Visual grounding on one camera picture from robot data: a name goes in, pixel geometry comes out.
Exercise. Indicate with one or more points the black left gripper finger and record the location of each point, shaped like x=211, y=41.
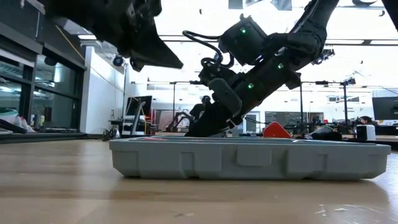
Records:
x=155, y=53

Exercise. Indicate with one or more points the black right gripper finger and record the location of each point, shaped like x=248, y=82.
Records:
x=225, y=96

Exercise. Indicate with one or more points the red triangular tool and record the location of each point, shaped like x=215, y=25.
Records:
x=275, y=130

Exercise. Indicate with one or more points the grey plastic tool case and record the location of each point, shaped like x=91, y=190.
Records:
x=248, y=161

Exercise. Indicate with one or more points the background black robot arm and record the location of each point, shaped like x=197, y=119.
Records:
x=178, y=119

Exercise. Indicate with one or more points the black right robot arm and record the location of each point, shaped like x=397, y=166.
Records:
x=304, y=34

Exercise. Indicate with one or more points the person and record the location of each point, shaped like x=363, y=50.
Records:
x=197, y=110
x=366, y=119

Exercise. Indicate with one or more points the white door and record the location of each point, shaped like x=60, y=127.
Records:
x=253, y=124

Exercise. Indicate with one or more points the black monitor on stand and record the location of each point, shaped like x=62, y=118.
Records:
x=138, y=105

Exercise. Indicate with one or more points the red background equipment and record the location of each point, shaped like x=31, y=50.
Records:
x=153, y=120

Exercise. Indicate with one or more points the black ceiling mounted device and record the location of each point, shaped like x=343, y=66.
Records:
x=323, y=56

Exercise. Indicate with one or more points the small side table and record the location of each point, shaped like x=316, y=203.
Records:
x=116, y=122

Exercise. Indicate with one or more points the black framed glass partition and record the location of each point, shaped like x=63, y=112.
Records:
x=56, y=93

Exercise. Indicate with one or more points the black overhead rig beam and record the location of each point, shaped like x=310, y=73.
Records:
x=367, y=42

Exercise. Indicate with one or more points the white box device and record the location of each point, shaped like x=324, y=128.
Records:
x=370, y=132

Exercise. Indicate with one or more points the white teal bundle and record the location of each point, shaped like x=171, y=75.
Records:
x=12, y=119

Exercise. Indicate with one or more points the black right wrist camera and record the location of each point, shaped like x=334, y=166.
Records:
x=214, y=73

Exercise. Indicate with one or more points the black background stand frame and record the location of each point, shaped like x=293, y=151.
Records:
x=301, y=102
x=194, y=82

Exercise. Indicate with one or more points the black round camera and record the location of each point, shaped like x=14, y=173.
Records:
x=117, y=60

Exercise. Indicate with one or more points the black aluminium table frame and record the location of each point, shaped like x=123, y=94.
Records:
x=46, y=137

